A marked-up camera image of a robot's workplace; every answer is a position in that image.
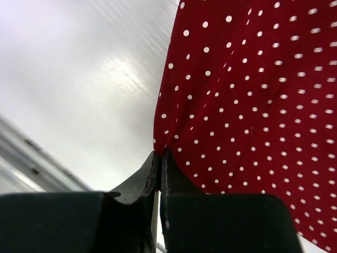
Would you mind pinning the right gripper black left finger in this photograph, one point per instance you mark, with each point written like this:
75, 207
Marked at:
121, 220

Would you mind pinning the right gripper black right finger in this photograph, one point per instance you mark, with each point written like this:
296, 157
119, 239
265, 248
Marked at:
193, 221

